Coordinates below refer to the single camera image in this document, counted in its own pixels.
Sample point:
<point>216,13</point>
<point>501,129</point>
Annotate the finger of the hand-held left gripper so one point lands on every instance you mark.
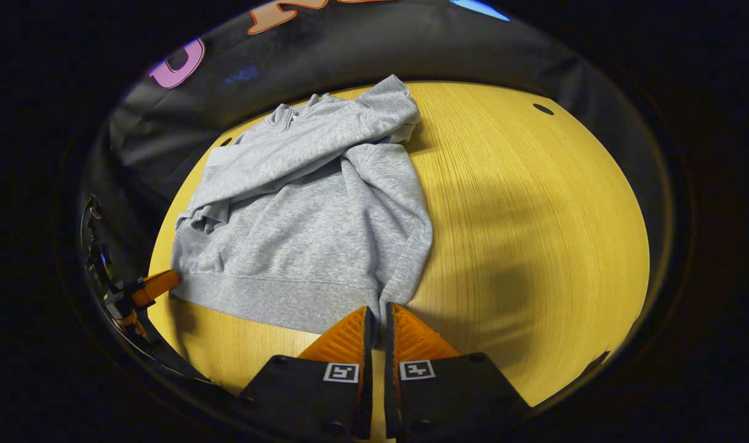
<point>156,286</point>

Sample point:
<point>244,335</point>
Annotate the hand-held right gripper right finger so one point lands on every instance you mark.
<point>389,344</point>

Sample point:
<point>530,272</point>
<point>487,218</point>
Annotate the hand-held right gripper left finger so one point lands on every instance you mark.
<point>367,344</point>

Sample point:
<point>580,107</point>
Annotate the grey zip-neck sweatshirt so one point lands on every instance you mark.
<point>312,227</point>

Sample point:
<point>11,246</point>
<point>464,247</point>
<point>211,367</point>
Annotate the black backdrop cloth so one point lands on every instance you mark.
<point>349,55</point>

